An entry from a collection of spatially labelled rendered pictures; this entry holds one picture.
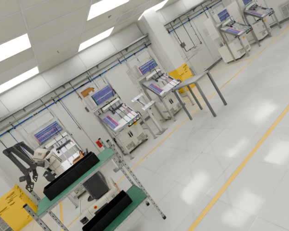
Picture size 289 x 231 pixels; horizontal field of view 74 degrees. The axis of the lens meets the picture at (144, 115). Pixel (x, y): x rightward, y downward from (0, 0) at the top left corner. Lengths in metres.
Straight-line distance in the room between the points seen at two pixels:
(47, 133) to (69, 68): 2.47
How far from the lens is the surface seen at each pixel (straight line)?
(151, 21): 7.14
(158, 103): 5.07
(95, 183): 3.09
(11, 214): 5.93
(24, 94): 6.17
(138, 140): 4.78
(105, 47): 6.74
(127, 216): 2.23
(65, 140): 4.46
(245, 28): 7.63
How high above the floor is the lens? 1.47
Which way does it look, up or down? 11 degrees down
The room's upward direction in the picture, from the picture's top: 34 degrees counter-clockwise
